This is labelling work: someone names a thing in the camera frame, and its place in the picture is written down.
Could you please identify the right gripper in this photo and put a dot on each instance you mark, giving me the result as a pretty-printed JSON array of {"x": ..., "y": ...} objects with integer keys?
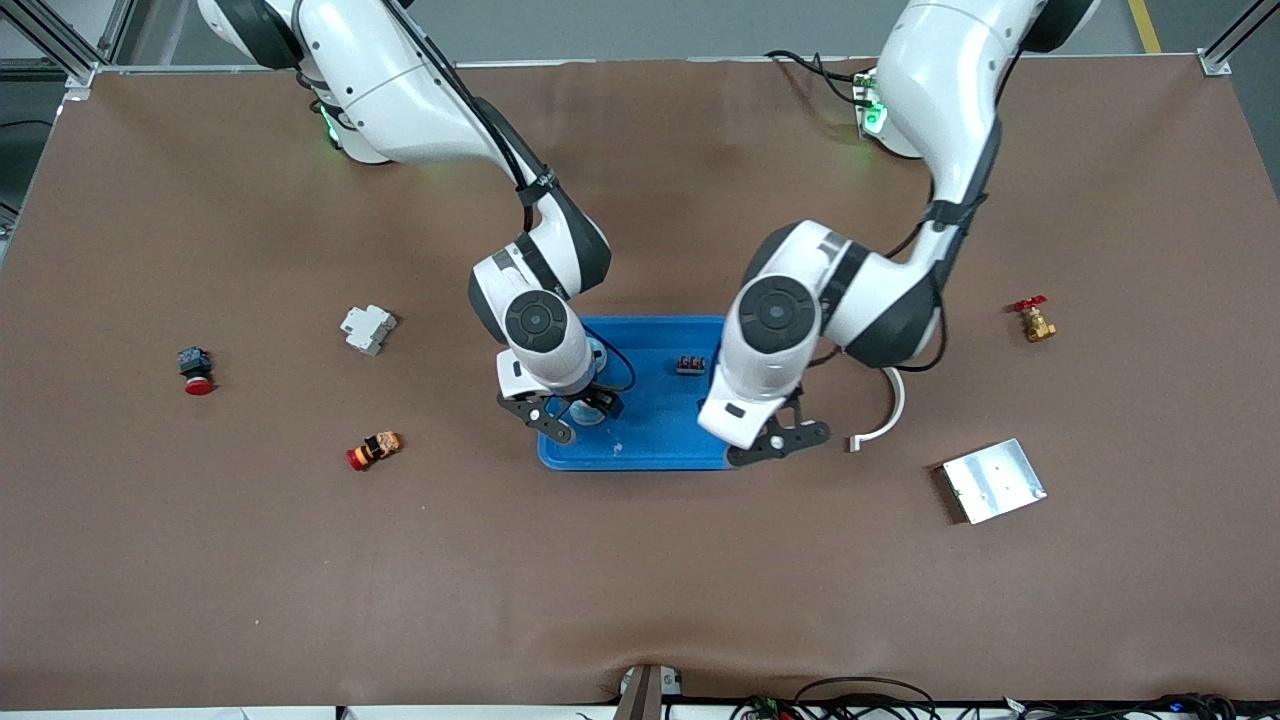
[{"x": 604, "y": 401}]

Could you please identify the black terminal block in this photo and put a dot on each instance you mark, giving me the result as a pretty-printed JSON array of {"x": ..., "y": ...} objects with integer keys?
[{"x": 691, "y": 365}]

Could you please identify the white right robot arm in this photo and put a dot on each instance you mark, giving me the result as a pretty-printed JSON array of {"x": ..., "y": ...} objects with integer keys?
[{"x": 400, "y": 90}]

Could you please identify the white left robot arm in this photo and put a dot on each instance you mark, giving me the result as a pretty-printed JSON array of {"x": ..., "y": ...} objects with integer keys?
[{"x": 940, "y": 80}]

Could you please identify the blue plastic tray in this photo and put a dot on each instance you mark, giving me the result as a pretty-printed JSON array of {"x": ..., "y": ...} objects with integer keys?
[{"x": 650, "y": 440}]

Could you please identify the brown table cover mat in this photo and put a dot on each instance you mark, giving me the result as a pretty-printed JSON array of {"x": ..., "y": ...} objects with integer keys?
[{"x": 640, "y": 580}]

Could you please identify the red yellow emergency stop button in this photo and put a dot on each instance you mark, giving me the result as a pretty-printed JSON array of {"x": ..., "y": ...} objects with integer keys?
[{"x": 375, "y": 450}]

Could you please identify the white circuit breaker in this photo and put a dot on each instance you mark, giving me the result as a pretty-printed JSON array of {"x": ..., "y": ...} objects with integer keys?
[{"x": 368, "y": 330}]

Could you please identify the silver metal plate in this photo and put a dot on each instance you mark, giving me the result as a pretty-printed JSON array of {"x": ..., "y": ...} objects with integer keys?
[{"x": 995, "y": 482}]

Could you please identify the red mushroom push button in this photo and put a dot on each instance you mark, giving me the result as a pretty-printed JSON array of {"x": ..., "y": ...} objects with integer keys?
[{"x": 195, "y": 362}]

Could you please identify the white curved plastic bracket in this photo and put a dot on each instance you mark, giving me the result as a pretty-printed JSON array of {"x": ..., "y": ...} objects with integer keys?
[{"x": 889, "y": 427}]

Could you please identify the grey metal clamp bracket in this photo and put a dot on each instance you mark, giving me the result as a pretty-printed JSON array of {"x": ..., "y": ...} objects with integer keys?
[{"x": 645, "y": 695}]

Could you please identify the aluminium frame profile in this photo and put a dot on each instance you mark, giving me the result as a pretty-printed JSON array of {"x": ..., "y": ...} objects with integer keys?
[
  {"x": 1215, "y": 62},
  {"x": 82, "y": 68}
]

